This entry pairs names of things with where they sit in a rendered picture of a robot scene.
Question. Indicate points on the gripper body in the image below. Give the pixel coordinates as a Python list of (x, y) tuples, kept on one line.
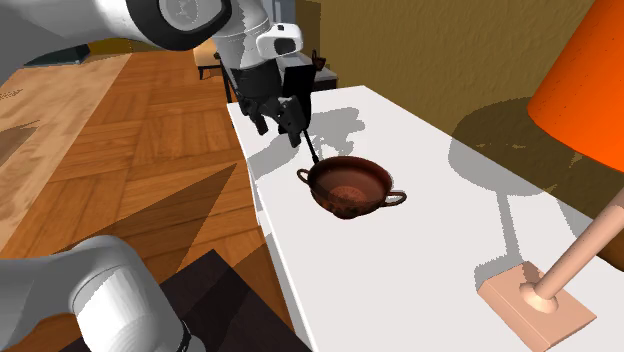
[(256, 85)]

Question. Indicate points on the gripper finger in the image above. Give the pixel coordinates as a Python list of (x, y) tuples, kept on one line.
[(292, 122), (259, 121)]

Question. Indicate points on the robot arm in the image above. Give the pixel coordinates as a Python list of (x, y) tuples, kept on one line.
[(97, 19)]

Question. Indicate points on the dark side table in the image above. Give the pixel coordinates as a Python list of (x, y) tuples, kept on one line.
[(325, 76)]

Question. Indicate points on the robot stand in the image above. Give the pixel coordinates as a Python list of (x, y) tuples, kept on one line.
[(229, 312)]

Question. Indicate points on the white table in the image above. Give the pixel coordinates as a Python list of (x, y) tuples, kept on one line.
[(414, 273)]

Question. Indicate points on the orange shade table lamp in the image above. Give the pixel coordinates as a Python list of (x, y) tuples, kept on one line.
[(580, 88)]

